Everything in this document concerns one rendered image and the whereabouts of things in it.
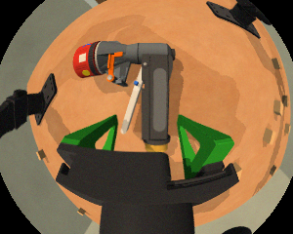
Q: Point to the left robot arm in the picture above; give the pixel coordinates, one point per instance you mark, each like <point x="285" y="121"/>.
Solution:
<point x="242" y="15"/>

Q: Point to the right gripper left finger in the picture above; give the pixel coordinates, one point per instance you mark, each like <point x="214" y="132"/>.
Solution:
<point x="88" y="136"/>

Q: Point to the small tan block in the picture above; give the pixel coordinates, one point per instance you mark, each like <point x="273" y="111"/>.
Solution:
<point x="287" y="127"/>
<point x="276" y="63"/>
<point x="41" y="154"/>
<point x="278" y="107"/>
<point x="269" y="136"/>
<point x="238" y="169"/>
<point x="285" y="101"/>
<point x="81" y="211"/>
<point x="273" y="170"/>

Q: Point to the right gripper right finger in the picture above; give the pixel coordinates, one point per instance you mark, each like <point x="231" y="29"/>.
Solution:
<point x="214" y="145"/>

